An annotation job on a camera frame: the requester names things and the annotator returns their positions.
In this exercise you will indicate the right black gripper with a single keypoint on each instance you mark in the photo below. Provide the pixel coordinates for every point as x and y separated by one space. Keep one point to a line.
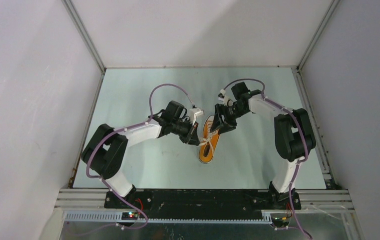
218 123

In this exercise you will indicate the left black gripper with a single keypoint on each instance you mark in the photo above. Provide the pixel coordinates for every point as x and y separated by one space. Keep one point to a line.
190 137

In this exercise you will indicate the orange canvas sneaker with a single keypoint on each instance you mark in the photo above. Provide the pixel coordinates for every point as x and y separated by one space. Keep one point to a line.
207 126

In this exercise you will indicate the white shoelace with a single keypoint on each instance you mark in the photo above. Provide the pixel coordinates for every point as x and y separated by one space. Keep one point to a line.
208 145

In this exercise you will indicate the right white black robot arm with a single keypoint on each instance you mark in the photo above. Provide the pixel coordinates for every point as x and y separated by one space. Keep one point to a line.
294 138

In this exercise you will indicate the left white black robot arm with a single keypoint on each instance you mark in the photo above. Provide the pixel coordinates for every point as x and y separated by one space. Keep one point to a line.
106 149

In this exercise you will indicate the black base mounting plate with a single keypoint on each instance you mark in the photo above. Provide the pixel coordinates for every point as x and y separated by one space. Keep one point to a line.
210 204

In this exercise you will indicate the left controller board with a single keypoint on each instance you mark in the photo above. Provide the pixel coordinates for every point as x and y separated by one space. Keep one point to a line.
130 216

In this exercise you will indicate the controller board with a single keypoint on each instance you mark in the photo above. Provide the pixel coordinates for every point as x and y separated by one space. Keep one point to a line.
281 222
130 216

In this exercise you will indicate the right controller board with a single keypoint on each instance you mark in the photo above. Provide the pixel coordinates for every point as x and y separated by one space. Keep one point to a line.
281 222

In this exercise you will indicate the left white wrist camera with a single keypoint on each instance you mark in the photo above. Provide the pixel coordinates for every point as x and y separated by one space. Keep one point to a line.
194 113

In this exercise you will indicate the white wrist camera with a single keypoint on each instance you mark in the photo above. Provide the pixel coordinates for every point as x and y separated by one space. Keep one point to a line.
194 113
224 99

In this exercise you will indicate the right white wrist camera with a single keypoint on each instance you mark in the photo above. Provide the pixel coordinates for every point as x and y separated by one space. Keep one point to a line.
224 99

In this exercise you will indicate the aluminium frame rail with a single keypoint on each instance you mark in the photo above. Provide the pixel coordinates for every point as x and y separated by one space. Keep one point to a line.
312 200

